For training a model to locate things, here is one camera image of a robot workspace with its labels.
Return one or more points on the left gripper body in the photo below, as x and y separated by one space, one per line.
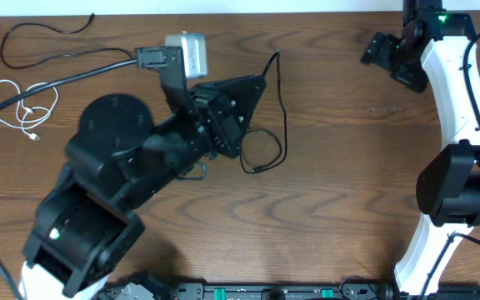
216 122

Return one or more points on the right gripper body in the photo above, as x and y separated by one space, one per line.
389 55

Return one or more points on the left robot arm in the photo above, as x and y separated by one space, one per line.
118 159

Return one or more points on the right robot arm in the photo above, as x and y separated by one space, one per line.
437 49

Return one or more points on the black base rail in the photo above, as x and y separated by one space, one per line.
148 285

